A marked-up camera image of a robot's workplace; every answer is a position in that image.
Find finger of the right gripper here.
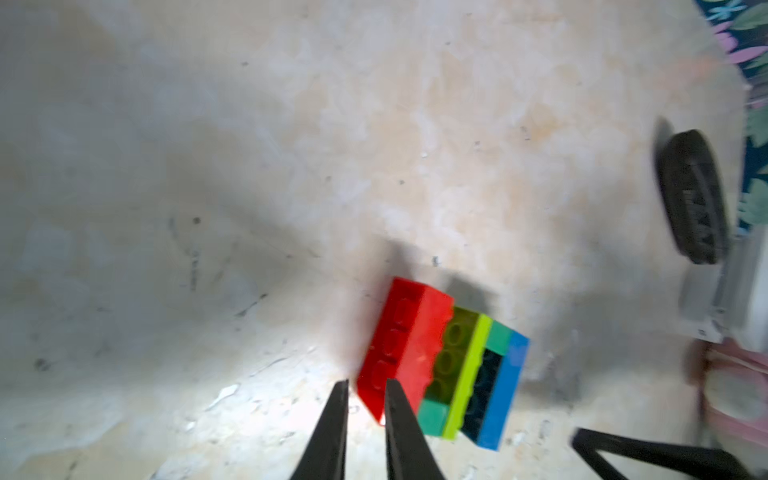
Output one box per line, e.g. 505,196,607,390
571,428,754,480

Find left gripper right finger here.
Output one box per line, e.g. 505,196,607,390
385,379,445,480

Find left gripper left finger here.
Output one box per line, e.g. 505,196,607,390
290,380,349,480

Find red lego brick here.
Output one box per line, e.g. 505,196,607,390
356,277,454,425

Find blue lego brick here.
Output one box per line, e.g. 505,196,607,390
461,330,530,451

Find small dark green lego brick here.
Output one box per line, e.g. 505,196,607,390
485,320,513,357

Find lime green lego brick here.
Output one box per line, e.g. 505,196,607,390
423,307,492,440

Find white rectangular box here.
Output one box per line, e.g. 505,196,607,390
678,225,767,354

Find black oval remote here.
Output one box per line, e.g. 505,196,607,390
655,130,730,265

